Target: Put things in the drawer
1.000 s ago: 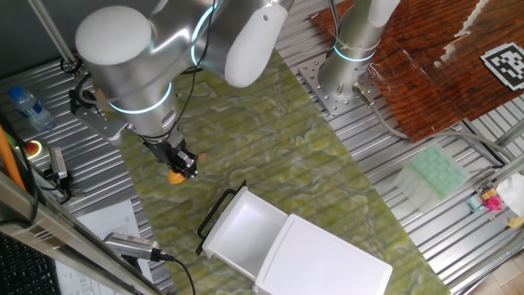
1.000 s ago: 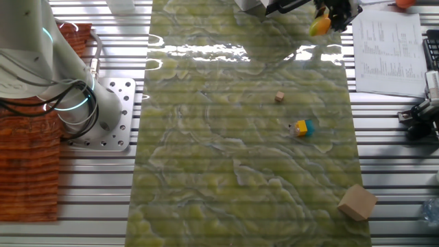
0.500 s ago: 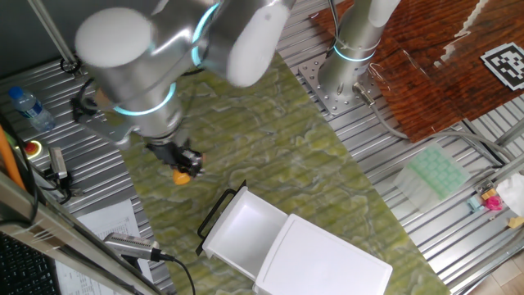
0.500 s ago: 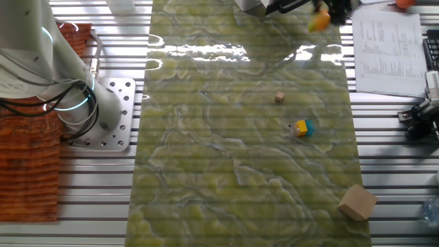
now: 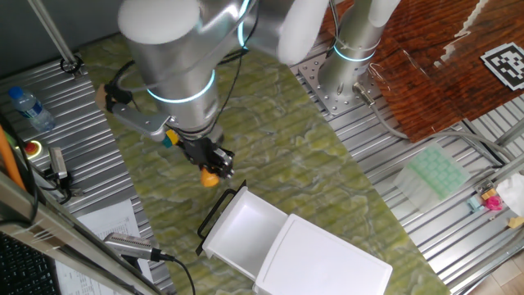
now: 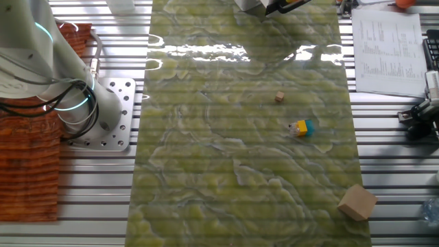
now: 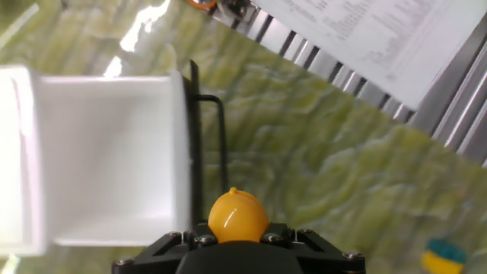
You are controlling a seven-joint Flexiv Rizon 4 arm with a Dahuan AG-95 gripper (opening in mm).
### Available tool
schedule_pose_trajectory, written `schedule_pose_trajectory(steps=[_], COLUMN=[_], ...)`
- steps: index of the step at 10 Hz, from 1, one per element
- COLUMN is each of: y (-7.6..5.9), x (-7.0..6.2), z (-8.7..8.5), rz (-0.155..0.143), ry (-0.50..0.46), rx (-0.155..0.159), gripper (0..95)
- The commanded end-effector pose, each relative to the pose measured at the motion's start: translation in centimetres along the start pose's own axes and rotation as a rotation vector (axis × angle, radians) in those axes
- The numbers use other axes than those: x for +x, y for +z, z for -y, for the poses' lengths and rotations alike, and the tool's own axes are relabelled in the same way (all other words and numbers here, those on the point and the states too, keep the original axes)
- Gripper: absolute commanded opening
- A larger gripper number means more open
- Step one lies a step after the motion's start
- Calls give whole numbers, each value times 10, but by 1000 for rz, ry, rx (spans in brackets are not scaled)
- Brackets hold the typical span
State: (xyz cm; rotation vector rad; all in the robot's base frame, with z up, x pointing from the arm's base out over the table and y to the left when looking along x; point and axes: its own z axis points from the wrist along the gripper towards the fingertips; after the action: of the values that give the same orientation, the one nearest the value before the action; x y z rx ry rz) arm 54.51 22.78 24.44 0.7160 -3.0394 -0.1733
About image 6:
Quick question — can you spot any green marble pattern mat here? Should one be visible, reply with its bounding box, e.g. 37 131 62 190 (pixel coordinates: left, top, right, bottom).
125 0 372 247

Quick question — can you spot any yellow teal toy brick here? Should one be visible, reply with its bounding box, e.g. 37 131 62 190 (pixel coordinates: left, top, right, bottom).
287 119 316 138

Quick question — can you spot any large wooden cube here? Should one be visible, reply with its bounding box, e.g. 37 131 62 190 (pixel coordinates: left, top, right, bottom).
337 183 379 222

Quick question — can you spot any printed paper sheet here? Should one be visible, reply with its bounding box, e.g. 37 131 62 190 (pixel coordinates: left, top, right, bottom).
351 8 429 99

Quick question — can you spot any orange woven cloth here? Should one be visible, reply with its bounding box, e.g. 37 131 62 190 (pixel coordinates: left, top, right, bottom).
0 23 93 223

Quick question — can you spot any orange round object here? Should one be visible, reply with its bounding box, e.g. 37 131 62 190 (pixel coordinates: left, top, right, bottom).
395 0 417 10

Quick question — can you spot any clear plastic water bottle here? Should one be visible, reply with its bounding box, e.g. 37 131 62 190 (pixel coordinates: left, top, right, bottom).
422 197 439 227

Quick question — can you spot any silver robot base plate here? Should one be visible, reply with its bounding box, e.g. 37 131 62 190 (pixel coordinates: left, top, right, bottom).
67 77 137 152

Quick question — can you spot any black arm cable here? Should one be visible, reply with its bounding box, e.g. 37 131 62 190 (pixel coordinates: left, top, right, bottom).
0 80 100 142

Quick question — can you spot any grey base cable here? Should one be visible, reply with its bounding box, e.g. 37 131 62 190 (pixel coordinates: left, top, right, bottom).
88 29 104 80

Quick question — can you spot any metal bracket with cables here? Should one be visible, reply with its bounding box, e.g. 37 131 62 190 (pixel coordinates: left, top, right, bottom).
337 0 355 19

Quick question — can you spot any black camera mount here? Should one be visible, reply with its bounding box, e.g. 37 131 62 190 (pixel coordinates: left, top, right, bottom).
397 98 439 141

